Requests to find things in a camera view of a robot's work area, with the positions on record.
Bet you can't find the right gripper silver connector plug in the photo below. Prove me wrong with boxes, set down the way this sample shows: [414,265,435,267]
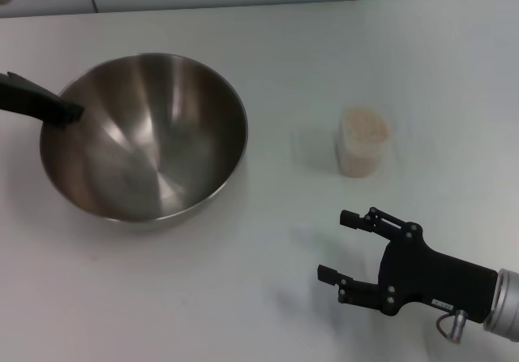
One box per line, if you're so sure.
[435,309,470,343]

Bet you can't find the clear plastic cup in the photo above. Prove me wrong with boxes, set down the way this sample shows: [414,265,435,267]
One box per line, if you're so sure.
[335,106,392,179]

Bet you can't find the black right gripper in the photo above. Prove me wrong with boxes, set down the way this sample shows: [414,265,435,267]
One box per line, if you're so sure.
[316,206,500,325]

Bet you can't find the stainless steel mixing bowl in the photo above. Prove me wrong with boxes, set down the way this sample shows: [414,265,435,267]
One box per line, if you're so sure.
[39,52,249,233]

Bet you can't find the white rice grains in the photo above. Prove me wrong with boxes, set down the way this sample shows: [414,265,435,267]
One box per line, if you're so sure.
[340,109,391,176]

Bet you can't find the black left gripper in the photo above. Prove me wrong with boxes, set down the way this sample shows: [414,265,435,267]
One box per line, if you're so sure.
[0,71,85,130]

